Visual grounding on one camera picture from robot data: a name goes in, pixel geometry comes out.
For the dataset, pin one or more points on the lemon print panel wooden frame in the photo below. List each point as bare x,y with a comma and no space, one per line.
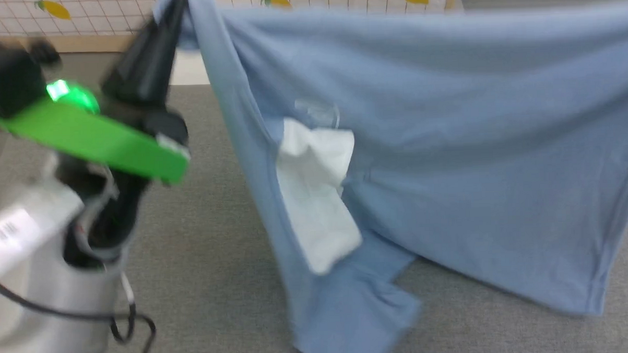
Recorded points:
104,11

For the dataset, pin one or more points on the white box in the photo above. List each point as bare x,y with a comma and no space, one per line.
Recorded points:
187,68

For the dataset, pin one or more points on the grey fabric sofa seat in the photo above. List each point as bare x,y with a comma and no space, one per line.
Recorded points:
201,227

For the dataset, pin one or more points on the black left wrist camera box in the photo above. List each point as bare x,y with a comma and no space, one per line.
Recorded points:
13,77

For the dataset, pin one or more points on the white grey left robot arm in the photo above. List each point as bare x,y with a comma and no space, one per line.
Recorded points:
45,259

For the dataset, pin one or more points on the light blue garment white lining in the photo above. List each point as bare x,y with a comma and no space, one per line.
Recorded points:
448,140

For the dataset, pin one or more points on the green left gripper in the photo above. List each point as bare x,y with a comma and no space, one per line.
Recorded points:
98,139

